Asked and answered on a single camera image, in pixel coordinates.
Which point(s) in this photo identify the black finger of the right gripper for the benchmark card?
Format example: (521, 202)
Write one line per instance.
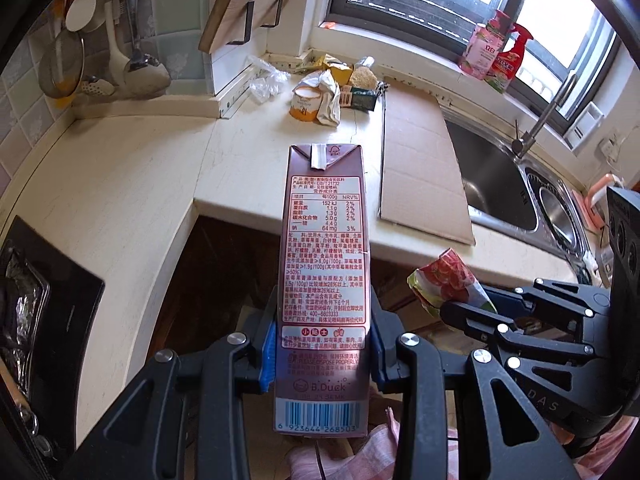
(563, 305)
(552, 360)

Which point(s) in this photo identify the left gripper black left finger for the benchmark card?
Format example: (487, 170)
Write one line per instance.
(143, 434)

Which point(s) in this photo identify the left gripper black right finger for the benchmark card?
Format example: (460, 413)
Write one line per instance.
(460, 415)

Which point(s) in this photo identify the red green snack wrapper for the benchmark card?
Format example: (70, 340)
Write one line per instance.
(447, 278)

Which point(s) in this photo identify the maroon milk carton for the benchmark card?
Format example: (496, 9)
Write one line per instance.
(321, 385)

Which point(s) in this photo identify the white paper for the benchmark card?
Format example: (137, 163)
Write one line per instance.
(329, 113)

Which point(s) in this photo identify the dark green small box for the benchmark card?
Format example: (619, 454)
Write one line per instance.
(359, 99)

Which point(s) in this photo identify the orange white paper cup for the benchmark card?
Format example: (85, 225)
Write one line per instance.
(305, 103)

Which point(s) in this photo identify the beige straw loofah ball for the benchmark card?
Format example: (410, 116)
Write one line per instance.
(363, 78)

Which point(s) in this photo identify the yellow cardboard package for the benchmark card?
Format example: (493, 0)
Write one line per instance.
(341, 71)

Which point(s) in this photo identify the clear plastic bag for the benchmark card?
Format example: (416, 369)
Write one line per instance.
(270, 81)

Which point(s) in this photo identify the pink plaid sleeve forearm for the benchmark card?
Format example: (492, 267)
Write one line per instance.
(373, 457)

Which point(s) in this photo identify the chrome sink faucet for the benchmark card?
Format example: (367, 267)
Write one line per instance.
(524, 141)

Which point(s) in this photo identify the stainless steel sink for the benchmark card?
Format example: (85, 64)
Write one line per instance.
(519, 197)

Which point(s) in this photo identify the brown cardboard sheet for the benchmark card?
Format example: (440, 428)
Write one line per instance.
(421, 186)

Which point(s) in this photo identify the red spray bottle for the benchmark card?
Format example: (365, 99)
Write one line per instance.
(507, 63)

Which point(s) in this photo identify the black gas stove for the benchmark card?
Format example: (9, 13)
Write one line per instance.
(48, 303)

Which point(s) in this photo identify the pink refill pouch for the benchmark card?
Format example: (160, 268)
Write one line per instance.
(485, 44)

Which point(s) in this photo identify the steel soup ladle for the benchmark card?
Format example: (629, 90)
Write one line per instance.
(144, 74)

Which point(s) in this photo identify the white plastic ladle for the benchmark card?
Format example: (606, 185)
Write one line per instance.
(117, 61)

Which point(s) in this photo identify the metal mesh strainer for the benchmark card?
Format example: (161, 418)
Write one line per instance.
(62, 66)

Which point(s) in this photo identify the white rice spoon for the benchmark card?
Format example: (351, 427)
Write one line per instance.
(81, 15)

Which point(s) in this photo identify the dark window frame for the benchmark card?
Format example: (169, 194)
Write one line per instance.
(569, 37)

